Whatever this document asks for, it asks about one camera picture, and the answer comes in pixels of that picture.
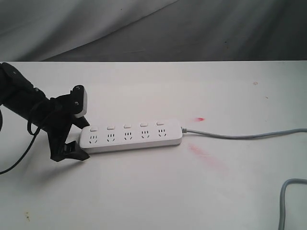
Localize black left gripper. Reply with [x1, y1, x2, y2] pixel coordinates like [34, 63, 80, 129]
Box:
[45, 94, 90, 162]

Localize white five-outlet power strip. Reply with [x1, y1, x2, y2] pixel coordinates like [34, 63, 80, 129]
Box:
[79, 119, 183, 154]

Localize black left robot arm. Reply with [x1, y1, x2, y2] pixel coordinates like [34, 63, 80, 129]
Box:
[0, 62, 89, 162]

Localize grey backdrop cloth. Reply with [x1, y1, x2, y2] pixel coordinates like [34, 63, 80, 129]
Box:
[0, 0, 307, 62]

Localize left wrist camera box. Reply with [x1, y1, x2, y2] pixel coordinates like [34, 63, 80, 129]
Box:
[70, 85, 87, 118]

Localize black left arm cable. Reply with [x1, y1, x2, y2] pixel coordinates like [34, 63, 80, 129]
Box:
[0, 100, 60, 175]

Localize grey power cable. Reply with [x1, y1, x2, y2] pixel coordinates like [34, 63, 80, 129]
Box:
[180, 126, 307, 230]

